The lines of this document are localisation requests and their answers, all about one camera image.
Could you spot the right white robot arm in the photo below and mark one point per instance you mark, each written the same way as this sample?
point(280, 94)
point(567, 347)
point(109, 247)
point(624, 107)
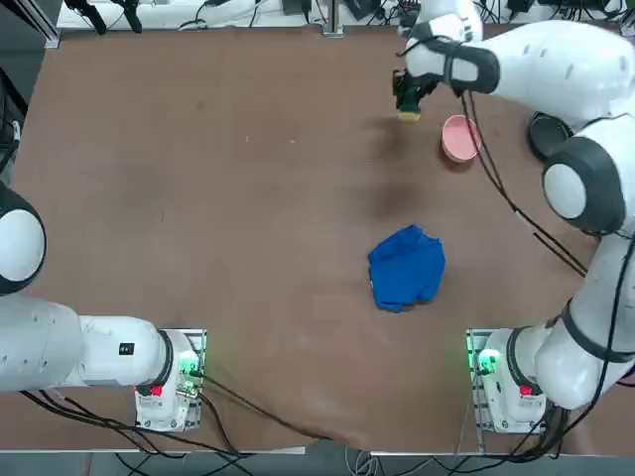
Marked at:
point(555, 64)

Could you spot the aluminium profile post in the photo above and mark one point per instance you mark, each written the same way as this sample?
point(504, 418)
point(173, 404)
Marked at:
point(333, 12)

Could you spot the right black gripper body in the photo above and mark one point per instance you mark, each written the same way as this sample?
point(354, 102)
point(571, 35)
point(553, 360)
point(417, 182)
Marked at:
point(414, 84)

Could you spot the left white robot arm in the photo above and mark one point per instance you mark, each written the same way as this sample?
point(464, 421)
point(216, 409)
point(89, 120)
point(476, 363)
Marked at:
point(49, 347)

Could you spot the black stand leg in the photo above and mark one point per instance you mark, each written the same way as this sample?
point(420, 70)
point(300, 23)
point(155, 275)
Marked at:
point(94, 17)
point(131, 17)

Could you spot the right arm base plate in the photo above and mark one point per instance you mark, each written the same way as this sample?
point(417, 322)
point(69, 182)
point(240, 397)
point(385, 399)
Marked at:
point(475, 357)

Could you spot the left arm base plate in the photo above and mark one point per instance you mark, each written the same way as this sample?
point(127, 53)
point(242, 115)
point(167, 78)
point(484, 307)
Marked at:
point(198, 342)

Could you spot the blue cloth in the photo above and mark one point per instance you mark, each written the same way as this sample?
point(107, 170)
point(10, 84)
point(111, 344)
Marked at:
point(407, 270)

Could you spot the white table edge bracket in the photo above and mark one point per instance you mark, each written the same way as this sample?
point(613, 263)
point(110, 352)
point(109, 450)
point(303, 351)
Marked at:
point(333, 32)

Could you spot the green and yellow sponge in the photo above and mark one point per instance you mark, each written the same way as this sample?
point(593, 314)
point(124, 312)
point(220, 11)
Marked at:
point(409, 115)

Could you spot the aluminium corner rail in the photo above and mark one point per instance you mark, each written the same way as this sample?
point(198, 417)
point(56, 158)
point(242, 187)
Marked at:
point(47, 25)

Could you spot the pink bowl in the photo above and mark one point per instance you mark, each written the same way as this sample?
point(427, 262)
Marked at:
point(459, 139)

